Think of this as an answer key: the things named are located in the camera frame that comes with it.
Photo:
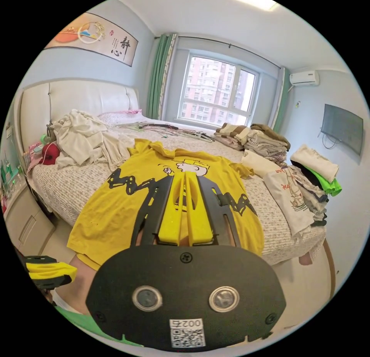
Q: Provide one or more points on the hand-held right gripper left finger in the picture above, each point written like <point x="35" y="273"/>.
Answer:
<point x="170" y="218"/>

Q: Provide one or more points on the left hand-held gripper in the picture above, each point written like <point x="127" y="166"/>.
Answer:
<point x="50" y="283"/>

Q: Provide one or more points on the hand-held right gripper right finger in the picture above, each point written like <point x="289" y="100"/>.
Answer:
<point x="201" y="224"/>

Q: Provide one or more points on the yellow short sleeve shirt with print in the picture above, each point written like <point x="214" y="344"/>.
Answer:
<point x="115" y="215"/>

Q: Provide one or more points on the beige nightstand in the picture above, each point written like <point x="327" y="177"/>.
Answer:
<point x="26" y="221"/>

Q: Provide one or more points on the bunch of clothes hangers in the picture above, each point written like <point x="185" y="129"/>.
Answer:
<point x="162" y="130"/>

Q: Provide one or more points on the bed with woven cover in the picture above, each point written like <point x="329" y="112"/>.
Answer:
<point x="72" y="183"/>

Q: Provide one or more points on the pile of beige brown clothes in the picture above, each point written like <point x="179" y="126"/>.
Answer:
<point x="260" y="140"/>

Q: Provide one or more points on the pile of clothes with green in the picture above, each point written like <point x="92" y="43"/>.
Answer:
<point x="300" y="189"/>

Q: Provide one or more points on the pink pillow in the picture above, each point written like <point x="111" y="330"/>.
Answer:
<point x="115" y="116"/>

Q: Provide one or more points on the red cap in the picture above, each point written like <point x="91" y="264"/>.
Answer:
<point x="49" y="154"/>

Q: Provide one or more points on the heap of cream clothes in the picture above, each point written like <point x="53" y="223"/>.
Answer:
<point x="83" y="137"/>

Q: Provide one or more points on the window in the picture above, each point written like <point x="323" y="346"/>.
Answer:
<point x="216" y="88"/>

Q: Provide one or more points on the green curtain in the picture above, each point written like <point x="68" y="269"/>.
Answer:
<point x="158" y="76"/>
<point x="281" y="99"/>

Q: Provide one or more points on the white air conditioner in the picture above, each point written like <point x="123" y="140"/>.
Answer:
<point x="304" y="78"/>

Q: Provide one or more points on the wall-mounted television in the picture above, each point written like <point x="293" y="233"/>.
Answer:
<point x="342" y="127"/>

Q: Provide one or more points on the framed wall picture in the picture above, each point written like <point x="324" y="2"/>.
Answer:
<point x="95" y="37"/>

